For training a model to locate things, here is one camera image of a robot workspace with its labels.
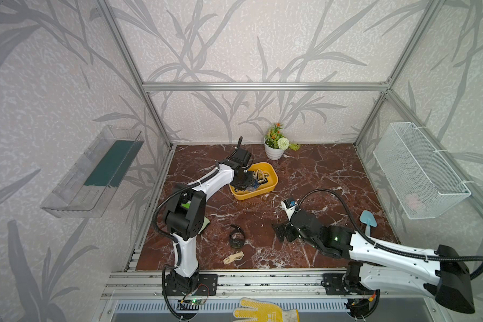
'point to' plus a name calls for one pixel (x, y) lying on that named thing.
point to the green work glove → (205, 222)
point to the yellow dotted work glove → (265, 312)
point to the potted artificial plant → (275, 143)
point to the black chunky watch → (237, 237)
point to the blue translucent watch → (256, 184)
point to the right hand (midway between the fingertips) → (279, 219)
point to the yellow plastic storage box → (272, 182)
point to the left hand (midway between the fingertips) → (249, 181)
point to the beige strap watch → (261, 176)
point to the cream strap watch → (236, 256)
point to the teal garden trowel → (368, 219)
